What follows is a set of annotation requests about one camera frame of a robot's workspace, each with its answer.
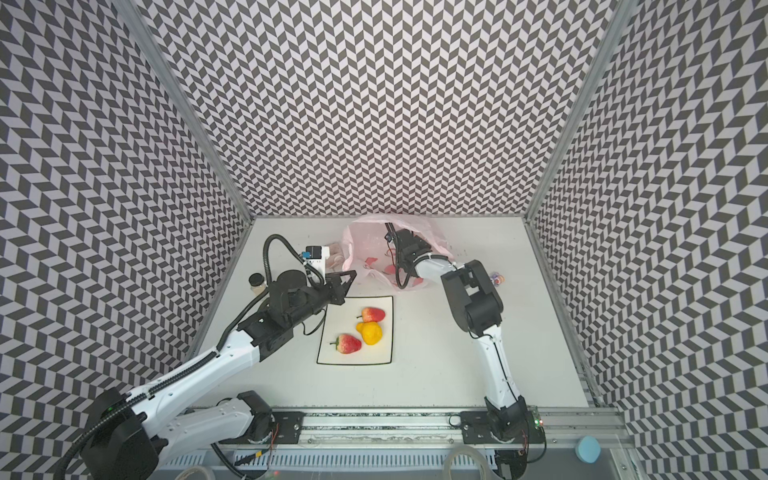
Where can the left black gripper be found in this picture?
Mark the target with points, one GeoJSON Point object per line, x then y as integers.
{"type": "Point", "coordinates": [339, 290]}

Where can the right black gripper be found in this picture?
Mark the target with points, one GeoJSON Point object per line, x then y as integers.
{"type": "Point", "coordinates": [402, 243]}

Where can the pink plastic bag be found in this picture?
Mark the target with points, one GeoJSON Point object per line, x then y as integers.
{"type": "Point", "coordinates": [367, 251]}

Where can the fake strawberry with leaves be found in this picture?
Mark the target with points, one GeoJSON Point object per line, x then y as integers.
{"type": "Point", "coordinates": [347, 344]}

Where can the red fake wax apple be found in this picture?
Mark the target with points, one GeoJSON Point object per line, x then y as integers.
{"type": "Point", "coordinates": [372, 315]}

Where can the yellow fake pear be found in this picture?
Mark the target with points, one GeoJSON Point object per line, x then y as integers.
{"type": "Point", "coordinates": [371, 332]}

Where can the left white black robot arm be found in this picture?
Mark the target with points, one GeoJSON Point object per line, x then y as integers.
{"type": "Point", "coordinates": [128, 436]}

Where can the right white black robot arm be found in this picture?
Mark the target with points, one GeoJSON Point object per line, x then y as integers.
{"type": "Point", "coordinates": [477, 309]}

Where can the small jar black lid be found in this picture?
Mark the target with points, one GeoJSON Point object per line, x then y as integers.
{"type": "Point", "coordinates": [257, 283]}

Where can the white square plate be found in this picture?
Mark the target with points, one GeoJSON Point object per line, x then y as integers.
{"type": "Point", "coordinates": [343, 320]}

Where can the teal round cap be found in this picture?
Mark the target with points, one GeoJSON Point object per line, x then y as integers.
{"type": "Point", "coordinates": [588, 449]}

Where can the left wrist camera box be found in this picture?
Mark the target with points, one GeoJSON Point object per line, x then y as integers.
{"type": "Point", "coordinates": [317, 256]}

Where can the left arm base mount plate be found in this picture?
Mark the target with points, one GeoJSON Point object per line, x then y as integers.
{"type": "Point", "coordinates": [279, 427]}

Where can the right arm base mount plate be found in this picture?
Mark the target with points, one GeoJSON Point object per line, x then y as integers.
{"type": "Point", "coordinates": [476, 429]}

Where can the aluminium front rail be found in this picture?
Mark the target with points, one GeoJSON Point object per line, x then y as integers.
{"type": "Point", "coordinates": [379, 428]}

